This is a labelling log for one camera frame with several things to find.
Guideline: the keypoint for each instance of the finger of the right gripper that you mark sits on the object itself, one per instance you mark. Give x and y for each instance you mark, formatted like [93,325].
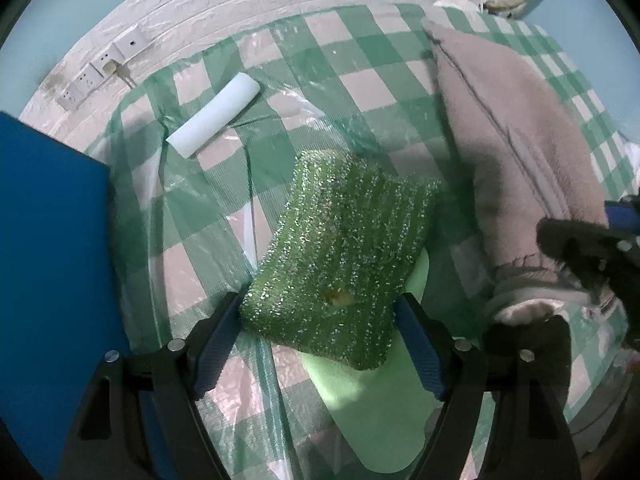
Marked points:
[596,255]
[624,215]

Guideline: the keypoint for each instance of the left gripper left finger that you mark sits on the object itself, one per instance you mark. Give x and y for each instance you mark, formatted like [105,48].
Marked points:
[108,438]

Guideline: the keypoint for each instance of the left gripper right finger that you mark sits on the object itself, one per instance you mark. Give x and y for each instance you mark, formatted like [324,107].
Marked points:
[525,368]

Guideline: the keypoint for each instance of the grey fleece towel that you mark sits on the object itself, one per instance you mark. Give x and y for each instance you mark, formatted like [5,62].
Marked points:
[529,161]

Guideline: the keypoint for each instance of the light green microfiber cloth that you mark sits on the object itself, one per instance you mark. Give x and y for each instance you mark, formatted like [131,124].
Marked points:
[381,413]

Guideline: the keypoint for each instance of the green sparkly scrub sponge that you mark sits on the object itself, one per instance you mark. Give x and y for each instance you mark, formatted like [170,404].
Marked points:
[346,243]

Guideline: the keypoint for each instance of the white foam roll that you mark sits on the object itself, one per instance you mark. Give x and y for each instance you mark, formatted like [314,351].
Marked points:
[216,115]

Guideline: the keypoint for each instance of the blue-edged cardboard box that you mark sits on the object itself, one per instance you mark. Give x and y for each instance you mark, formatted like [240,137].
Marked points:
[58,306]

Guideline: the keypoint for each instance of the green checkered tablecloth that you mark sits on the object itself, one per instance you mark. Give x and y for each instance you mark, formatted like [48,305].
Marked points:
[185,231]

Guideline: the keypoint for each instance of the beige plug with cable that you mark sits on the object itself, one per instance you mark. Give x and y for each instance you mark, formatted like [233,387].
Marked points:
[120,72]

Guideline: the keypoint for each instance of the white wall socket strip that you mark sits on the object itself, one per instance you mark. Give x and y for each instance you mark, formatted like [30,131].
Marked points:
[122,49]

